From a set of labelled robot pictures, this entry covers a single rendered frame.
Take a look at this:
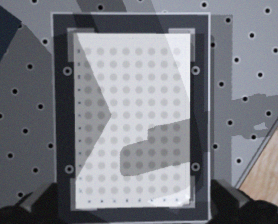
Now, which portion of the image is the grey perforated base plate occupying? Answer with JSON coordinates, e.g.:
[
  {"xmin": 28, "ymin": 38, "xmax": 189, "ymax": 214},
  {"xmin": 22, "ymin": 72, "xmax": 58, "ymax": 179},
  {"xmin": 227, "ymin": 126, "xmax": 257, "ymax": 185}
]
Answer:
[{"xmin": 0, "ymin": 0, "xmax": 278, "ymax": 208}]

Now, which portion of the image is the black rectangular frame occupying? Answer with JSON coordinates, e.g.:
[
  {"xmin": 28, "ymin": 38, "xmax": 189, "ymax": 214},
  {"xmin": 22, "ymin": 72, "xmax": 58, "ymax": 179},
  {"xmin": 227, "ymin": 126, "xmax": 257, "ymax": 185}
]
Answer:
[{"xmin": 51, "ymin": 12, "xmax": 211, "ymax": 224}]

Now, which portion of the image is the grey pcr plate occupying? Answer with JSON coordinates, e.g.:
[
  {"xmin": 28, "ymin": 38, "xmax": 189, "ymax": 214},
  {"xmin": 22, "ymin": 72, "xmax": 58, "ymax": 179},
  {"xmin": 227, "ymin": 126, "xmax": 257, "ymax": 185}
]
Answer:
[{"xmin": 73, "ymin": 33, "xmax": 190, "ymax": 209}]

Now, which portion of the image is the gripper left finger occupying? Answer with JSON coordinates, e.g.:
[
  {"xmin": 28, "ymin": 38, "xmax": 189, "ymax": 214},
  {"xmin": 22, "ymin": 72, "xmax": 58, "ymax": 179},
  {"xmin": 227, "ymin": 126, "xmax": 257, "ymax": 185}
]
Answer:
[{"xmin": 0, "ymin": 183, "xmax": 67, "ymax": 224}]

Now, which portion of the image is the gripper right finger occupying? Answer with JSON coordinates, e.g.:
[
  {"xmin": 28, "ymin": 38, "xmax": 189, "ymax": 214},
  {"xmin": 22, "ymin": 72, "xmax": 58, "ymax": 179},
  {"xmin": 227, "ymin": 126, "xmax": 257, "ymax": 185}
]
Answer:
[{"xmin": 205, "ymin": 179, "xmax": 278, "ymax": 224}]

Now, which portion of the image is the white benchtop thermal cycler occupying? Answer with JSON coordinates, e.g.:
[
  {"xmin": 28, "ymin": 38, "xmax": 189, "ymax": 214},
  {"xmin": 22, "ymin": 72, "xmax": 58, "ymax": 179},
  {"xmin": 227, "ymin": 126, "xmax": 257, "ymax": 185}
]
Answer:
[{"xmin": 0, "ymin": 6, "xmax": 22, "ymax": 61}]

